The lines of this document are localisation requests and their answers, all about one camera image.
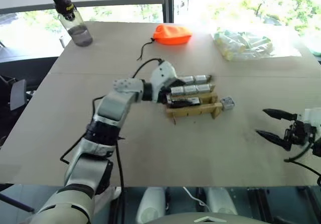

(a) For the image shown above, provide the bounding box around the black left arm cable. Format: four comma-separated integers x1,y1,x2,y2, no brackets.
59,58,163,189

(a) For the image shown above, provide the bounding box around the grey robot torso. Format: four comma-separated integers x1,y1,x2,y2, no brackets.
147,210,244,224

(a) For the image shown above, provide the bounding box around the wooden rack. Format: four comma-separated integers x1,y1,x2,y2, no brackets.
165,75,225,125

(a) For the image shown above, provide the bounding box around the small grey metal block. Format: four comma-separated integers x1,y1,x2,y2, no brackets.
219,96,236,112

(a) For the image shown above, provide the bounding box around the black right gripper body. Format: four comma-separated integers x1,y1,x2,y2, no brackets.
283,120,317,150

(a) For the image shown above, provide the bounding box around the black chair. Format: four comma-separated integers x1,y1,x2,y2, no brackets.
0,74,36,144

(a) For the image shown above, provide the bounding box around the orange drawstring pouch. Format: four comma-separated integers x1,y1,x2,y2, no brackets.
136,24,193,61

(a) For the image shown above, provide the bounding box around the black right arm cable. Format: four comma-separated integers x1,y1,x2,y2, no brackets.
283,141,321,186

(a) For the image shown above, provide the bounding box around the thin white cable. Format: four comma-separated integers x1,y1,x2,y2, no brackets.
182,186,213,212

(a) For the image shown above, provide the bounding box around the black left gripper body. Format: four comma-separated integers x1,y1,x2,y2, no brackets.
156,77,187,105

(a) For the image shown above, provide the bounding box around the dark window frame post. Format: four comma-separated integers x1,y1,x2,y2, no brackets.
162,0,175,24

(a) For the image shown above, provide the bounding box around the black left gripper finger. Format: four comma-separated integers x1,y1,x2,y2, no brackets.
166,94,202,104
168,102,199,109

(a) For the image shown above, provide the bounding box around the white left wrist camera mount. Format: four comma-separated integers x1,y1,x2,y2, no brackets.
149,61,179,101

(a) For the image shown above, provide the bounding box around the black rod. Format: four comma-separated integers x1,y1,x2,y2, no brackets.
0,192,36,213

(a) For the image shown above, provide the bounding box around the clear plastic bag of packets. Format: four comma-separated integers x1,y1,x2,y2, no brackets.
212,29,302,62

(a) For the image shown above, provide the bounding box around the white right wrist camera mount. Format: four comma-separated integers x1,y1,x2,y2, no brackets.
296,107,321,137

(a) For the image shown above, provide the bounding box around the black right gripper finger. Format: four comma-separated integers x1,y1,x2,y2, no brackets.
262,108,299,121
255,130,291,151

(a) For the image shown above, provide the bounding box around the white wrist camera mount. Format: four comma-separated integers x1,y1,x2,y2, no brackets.
149,61,179,101
296,107,321,137

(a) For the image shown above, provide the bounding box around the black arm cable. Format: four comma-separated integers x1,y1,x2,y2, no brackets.
283,141,321,186
59,58,163,189

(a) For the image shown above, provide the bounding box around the white robot leg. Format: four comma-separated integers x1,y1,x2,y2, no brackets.
136,186,167,224
206,186,238,216

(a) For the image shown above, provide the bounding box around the clear black-capped water bottle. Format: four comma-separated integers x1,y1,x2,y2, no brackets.
51,0,94,47

